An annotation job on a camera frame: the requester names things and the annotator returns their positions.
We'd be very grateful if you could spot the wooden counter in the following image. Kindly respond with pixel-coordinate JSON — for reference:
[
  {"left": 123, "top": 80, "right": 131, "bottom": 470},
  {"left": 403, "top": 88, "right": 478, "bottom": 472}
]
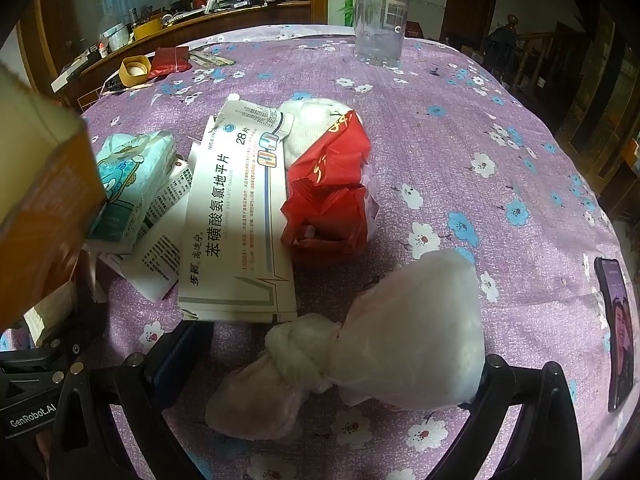
[{"left": 50, "top": 0, "right": 313, "bottom": 111}]

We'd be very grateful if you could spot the white flat box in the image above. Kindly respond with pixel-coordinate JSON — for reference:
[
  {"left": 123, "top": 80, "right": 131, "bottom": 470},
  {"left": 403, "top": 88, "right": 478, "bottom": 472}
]
[{"left": 50, "top": 65, "right": 86, "bottom": 93}]

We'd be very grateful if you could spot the clear plastic cup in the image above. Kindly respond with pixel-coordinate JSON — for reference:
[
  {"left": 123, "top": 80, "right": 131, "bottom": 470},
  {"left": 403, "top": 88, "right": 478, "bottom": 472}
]
[{"left": 354, "top": 0, "right": 412, "bottom": 68}]

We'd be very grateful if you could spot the yellow tape roll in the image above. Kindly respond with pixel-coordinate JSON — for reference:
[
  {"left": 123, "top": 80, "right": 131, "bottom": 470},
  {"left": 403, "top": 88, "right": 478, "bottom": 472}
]
[{"left": 119, "top": 56, "right": 152, "bottom": 87}]

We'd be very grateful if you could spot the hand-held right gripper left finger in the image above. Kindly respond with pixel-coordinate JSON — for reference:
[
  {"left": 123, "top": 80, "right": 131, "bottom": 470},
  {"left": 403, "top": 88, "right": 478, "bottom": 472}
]
[{"left": 50, "top": 320, "right": 216, "bottom": 480}]

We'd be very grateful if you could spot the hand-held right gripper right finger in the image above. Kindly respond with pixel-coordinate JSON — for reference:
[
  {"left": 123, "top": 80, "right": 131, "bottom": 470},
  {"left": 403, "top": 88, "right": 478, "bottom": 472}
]
[{"left": 427, "top": 354, "right": 583, "bottom": 480}]

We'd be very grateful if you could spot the white and blue tube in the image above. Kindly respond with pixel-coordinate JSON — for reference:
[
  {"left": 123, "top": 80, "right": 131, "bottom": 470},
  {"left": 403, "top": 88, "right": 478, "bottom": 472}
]
[{"left": 220, "top": 94, "right": 296, "bottom": 137}]

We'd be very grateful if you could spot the red pouch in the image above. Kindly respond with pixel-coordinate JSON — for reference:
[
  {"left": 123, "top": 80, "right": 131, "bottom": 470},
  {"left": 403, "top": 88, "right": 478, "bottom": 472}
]
[{"left": 148, "top": 46, "right": 193, "bottom": 81}]

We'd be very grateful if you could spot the yellow container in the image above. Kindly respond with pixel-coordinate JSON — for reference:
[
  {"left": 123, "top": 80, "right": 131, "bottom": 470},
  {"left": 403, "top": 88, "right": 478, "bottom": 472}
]
[{"left": 132, "top": 17, "right": 166, "bottom": 40}]

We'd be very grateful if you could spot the red packet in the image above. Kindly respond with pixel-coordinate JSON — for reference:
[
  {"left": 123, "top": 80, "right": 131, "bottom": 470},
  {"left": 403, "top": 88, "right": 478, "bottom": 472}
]
[{"left": 280, "top": 110, "right": 381, "bottom": 267}]

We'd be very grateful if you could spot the dark wooden door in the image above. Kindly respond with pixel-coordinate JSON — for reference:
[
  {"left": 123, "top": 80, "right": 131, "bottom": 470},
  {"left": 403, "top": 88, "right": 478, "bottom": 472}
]
[{"left": 442, "top": 0, "right": 501, "bottom": 53}]

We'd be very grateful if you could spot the large white tissue wad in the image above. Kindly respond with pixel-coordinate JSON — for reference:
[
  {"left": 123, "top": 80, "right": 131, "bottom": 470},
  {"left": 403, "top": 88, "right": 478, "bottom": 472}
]
[{"left": 205, "top": 249, "right": 487, "bottom": 443}]

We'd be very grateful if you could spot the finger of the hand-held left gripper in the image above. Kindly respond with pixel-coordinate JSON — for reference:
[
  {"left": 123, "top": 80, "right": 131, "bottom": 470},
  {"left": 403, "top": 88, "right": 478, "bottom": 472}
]
[{"left": 47, "top": 260, "right": 108, "bottom": 358}]

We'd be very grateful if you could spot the white printed packet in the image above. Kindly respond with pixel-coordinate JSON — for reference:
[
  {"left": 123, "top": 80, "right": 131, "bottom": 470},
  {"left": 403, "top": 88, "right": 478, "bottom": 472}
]
[{"left": 97, "top": 155, "right": 193, "bottom": 303}]

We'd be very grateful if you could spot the orange cardboard box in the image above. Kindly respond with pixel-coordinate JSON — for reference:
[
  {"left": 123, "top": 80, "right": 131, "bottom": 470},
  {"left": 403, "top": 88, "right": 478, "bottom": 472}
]
[{"left": 0, "top": 62, "right": 108, "bottom": 331}]

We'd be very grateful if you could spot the teal cartoon tissue pack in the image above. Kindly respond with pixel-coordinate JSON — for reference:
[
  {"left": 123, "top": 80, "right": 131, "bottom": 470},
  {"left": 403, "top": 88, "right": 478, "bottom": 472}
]
[{"left": 86, "top": 130, "right": 177, "bottom": 253}]

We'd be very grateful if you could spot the black smartphone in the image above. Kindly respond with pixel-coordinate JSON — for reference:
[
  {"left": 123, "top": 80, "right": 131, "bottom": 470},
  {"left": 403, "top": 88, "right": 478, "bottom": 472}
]
[{"left": 594, "top": 257, "right": 630, "bottom": 413}]

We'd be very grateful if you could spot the small white tissue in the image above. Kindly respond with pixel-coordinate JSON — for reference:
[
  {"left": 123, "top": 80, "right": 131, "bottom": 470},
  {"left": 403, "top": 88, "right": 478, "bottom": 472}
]
[{"left": 277, "top": 96, "right": 353, "bottom": 168}]

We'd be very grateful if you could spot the wooden staircase railing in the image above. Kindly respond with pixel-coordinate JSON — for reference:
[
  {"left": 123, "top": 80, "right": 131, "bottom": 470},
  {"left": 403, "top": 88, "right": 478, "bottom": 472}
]
[{"left": 487, "top": 12, "right": 561, "bottom": 96}]

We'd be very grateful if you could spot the white medicine box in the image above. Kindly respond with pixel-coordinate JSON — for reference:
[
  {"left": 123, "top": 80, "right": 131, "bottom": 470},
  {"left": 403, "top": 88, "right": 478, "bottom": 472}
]
[{"left": 177, "top": 115, "right": 299, "bottom": 323}]

